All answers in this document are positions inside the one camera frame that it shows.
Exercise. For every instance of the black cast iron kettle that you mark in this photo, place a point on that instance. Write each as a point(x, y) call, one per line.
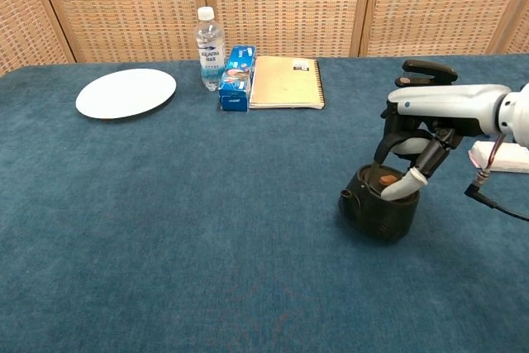
point(380, 212)

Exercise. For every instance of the black stapler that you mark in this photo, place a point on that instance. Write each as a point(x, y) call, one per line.
point(430, 70)

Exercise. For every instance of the clear plastic water bottle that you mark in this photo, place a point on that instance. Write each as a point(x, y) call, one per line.
point(211, 55)

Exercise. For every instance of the blue cardboard box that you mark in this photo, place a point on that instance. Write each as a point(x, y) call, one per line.
point(236, 80)

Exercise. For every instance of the white round plate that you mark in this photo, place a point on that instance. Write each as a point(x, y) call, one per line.
point(126, 93)

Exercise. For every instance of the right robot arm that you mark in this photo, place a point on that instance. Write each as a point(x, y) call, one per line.
point(516, 115)

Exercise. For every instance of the white tissue pack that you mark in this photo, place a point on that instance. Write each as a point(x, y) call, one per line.
point(510, 158)

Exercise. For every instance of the woven folding screen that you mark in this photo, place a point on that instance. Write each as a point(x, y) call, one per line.
point(264, 6)

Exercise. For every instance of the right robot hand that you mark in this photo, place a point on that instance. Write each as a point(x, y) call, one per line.
point(446, 101)

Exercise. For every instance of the beige spiral notebook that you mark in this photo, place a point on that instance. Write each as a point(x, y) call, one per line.
point(286, 82)

